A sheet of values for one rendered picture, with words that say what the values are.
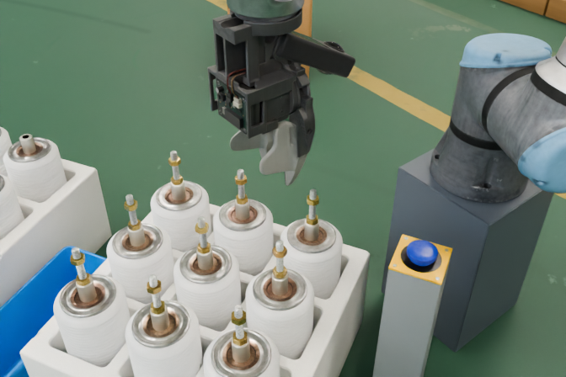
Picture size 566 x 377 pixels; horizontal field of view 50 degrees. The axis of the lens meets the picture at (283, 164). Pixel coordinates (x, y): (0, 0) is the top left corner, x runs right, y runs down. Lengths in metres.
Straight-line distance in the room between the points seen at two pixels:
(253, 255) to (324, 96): 0.89
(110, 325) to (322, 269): 0.31
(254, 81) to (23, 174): 0.66
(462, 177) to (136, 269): 0.50
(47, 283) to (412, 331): 0.64
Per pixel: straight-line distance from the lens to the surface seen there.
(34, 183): 1.20
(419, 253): 0.83
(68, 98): 1.87
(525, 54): 0.88
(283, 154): 0.67
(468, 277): 1.02
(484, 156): 0.95
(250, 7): 0.58
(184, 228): 1.02
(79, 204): 1.24
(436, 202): 0.99
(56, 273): 1.18
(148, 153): 1.58
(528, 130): 0.80
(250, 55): 0.60
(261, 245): 0.98
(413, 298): 0.85
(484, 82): 0.88
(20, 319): 1.16
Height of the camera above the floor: 0.90
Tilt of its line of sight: 37 degrees down
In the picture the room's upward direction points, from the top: straight up
